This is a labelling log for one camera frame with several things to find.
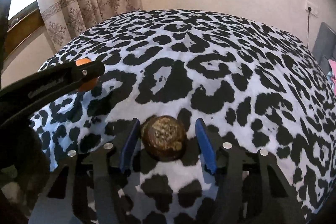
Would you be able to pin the dark passion fruit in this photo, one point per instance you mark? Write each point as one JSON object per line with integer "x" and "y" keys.
{"x": 164, "y": 138}

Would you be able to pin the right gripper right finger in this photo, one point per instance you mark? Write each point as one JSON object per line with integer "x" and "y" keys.
{"x": 251, "y": 186}

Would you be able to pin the white wall socket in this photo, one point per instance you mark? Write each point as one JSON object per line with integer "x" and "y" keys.
{"x": 311, "y": 8}

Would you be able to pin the pink blanket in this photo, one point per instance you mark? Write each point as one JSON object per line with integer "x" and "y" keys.
{"x": 332, "y": 75}

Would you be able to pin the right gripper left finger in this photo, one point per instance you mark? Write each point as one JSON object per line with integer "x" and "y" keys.
{"x": 64, "y": 198}

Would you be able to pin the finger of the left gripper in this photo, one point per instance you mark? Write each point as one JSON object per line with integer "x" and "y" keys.
{"x": 35, "y": 91}

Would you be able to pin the small mandarin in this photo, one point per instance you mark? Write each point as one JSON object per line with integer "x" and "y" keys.
{"x": 88, "y": 82}

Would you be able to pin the wooden window frame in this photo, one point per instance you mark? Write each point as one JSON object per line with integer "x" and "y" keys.
{"x": 21, "y": 27}

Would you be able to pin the leopard print table cloth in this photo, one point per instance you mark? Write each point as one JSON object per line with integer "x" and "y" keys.
{"x": 255, "y": 85}

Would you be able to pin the grey sofa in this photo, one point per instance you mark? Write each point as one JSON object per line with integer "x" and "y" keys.
{"x": 324, "y": 47}

